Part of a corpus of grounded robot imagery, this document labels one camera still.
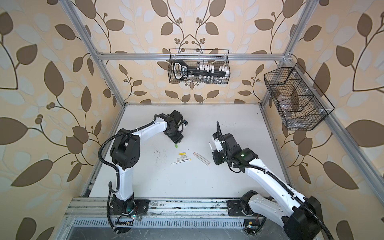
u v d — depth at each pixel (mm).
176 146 966
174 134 845
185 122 903
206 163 889
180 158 915
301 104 730
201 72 833
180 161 903
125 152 533
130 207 671
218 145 709
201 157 911
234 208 733
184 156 929
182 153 938
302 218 376
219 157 688
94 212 765
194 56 906
